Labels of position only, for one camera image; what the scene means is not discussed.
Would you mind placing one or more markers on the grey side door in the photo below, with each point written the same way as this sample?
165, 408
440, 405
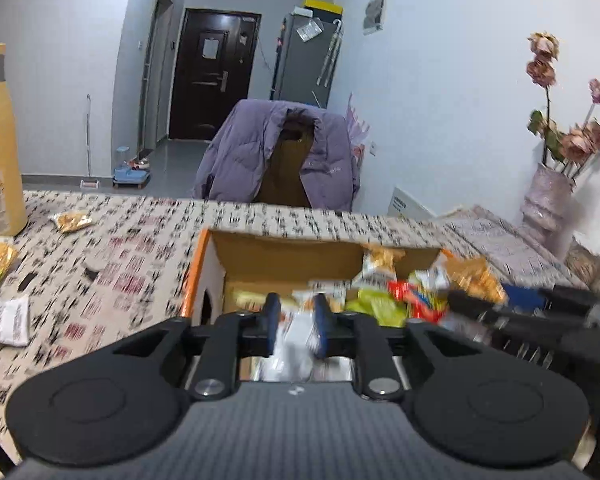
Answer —
155, 70

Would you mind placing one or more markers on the dried pink rose bouquet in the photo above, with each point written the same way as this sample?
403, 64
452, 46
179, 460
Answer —
577, 140

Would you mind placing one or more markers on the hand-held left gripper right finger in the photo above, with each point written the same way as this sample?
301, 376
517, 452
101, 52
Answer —
321, 327

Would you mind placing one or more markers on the white mop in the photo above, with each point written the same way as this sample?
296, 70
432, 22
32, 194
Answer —
87, 145

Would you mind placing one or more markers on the yellow box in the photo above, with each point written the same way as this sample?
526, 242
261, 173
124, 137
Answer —
324, 5

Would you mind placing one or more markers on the orange cardboard box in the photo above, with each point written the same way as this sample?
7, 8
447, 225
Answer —
290, 260

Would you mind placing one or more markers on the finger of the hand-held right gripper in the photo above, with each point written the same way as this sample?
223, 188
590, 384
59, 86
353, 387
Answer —
520, 322
570, 299

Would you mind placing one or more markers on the grey refrigerator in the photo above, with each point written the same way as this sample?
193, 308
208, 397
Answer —
302, 65

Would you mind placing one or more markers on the striped folded umbrella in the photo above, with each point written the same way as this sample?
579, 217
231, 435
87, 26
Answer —
329, 55

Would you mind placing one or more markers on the pink textured vase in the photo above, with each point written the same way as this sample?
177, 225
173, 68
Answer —
547, 205

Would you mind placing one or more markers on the purple puffer jacket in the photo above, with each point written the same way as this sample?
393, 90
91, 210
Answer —
240, 155

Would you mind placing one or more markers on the white paper notice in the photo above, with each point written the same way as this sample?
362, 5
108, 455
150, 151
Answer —
209, 48

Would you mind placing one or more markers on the grey patterned cloth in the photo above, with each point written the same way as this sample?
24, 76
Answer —
500, 245

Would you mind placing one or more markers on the pink plastic bag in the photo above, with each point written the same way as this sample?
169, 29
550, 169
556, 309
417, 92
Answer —
356, 130

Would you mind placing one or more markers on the brown wooden chair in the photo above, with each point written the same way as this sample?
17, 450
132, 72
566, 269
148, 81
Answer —
285, 177

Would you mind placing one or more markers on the small white red-print packet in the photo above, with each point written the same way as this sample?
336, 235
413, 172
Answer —
7, 320

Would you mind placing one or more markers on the calligraphy print tablecloth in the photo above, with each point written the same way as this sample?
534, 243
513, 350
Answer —
130, 270

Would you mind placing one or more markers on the pale yellow snack packet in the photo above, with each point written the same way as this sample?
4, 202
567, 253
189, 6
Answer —
250, 298

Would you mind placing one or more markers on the blurred white snack packet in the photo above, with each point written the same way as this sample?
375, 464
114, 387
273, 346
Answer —
296, 345

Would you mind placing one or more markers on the clear bag on refrigerator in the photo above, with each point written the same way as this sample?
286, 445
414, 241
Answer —
307, 30

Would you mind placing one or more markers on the orange cookie packet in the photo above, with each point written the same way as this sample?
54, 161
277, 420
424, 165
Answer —
475, 275

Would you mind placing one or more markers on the blue pet water dispenser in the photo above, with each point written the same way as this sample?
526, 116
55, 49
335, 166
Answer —
130, 172

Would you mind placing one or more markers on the white wall panel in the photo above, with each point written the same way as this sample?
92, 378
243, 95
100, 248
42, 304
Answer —
375, 12

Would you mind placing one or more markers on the dark brown entrance door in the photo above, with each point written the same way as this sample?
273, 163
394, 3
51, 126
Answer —
210, 90

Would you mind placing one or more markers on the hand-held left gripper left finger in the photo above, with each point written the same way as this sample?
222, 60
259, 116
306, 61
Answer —
272, 327

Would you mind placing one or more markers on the patterned jar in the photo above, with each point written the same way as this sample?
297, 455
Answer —
590, 260

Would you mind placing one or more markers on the white leaning board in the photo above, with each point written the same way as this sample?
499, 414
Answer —
410, 203

